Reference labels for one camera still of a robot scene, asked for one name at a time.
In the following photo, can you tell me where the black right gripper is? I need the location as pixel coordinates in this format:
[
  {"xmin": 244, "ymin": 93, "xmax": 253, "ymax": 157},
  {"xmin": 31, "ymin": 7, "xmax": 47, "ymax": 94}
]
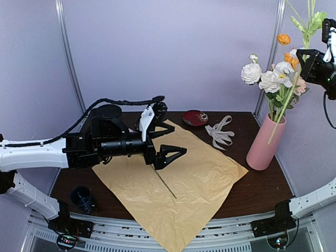
[{"xmin": 295, "ymin": 47, "xmax": 336, "ymax": 98}]

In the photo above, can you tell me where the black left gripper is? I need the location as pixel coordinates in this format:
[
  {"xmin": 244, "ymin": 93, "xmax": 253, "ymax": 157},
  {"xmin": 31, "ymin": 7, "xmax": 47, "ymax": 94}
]
[{"xmin": 99, "ymin": 123, "xmax": 187, "ymax": 171}]

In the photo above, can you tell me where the orange flower stem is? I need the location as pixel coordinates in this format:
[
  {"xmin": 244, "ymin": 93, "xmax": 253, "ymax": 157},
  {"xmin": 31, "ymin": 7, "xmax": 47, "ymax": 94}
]
[{"xmin": 277, "ymin": 34, "xmax": 299, "ymax": 70}]

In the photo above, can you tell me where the peach pink flower stem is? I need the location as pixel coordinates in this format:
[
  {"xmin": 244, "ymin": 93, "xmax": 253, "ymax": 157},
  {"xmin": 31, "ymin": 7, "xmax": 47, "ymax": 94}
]
[{"xmin": 267, "ymin": 0, "xmax": 328, "ymax": 145}]

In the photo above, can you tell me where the lilac pink flower stem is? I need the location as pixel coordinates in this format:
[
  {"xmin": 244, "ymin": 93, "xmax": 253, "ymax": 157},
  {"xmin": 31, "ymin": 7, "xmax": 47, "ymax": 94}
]
[{"xmin": 154, "ymin": 170, "xmax": 177, "ymax": 199}]

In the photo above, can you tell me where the grey printed ribbon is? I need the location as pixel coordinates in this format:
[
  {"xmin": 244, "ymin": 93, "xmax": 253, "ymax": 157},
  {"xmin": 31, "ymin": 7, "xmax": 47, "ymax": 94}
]
[{"xmin": 205, "ymin": 115, "xmax": 235, "ymax": 151}]

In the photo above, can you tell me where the orange yellow wrapping paper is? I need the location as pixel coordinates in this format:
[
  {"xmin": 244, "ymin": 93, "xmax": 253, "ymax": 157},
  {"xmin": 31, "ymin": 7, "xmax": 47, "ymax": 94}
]
[{"xmin": 93, "ymin": 125, "xmax": 247, "ymax": 251}]

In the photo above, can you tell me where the white blue flower stem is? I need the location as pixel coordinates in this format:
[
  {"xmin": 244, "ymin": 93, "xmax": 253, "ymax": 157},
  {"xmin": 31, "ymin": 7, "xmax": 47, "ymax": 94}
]
[{"xmin": 271, "ymin": 61, "xmax": 294, "ymax": 118}]

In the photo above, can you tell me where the light pink rose stem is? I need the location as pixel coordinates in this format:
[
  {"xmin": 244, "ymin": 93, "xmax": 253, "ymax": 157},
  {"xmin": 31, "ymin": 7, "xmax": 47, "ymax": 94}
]
[{"xmin": 287, "ymin": 77, "xmax": 309, "ymax": 109}]

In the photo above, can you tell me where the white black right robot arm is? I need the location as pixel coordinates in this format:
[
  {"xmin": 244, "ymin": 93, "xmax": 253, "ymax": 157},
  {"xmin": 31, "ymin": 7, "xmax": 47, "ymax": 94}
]
[{"xmin": 289, "ymin": 49, "xmax": 335, "ymax": 219}]

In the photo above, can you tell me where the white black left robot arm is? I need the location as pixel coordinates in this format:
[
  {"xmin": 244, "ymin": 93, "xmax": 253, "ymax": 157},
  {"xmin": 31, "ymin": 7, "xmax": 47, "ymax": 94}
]
[{"xmin": 1, "ymin": 102, "xmax": 187, "ymax": 233}]

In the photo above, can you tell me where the pink cylindrical vase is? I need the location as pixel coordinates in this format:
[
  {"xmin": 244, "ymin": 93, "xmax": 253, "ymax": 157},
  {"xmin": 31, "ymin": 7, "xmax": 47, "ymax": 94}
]
[{"xmin": 246, "ymin": 115, "xmax": 287, "ymax": 171}]

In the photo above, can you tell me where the dark blue cup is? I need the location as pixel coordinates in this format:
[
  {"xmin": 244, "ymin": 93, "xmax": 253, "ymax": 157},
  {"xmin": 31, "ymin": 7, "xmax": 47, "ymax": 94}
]
[{"xmin": 70, "ymin": 186, "xmax": 97, "ymax": 214}]

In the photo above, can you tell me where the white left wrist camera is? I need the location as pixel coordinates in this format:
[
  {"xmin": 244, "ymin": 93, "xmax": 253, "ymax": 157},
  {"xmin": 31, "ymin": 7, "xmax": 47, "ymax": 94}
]
[{"xmin": 138, "ymin": 101, "xmax": 167, "ymax": 142}]

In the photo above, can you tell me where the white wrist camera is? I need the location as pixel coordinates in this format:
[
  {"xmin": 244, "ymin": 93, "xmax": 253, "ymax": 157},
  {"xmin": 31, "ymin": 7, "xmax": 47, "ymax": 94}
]
[
  {"xmin": 322, "ymin": 18, "xmax": 335, "ymax": 64},
  {"xmin": 138, "ymin": 101, "xmax": 167, "ymax": 142}
]

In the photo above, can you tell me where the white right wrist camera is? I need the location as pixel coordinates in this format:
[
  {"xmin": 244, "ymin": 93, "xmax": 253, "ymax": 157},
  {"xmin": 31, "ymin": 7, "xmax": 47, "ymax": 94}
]
[{"xmin": 322, "ymin": 18, "xmax": 335, "ymax": 64}]

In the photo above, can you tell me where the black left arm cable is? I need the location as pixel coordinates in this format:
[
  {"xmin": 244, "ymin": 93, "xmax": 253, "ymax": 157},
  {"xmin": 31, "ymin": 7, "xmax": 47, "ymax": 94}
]
[{"xmin": 0, "ymin": 94, "xmax": 165, "ymax": 148}]

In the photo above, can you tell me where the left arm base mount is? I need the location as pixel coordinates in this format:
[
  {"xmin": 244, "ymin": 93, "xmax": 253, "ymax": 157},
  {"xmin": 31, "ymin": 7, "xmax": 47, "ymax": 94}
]
[{"xmin": 45, "ymin": 208, "xmax": 94, "ymax": 251}]

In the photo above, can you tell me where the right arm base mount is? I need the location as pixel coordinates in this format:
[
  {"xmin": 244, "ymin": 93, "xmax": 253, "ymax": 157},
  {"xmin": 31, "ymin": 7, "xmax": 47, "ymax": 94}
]
[{"xmin": 250, "ymin": 217, "xmax": 298, "ymax": 251}]

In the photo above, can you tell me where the left aluminium frame post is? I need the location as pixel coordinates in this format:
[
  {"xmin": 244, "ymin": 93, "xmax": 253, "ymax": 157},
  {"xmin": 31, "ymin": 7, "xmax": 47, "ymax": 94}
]
[{"xmin": 55, "ymin": 0, "xmax": 86, "ymax": 113}]

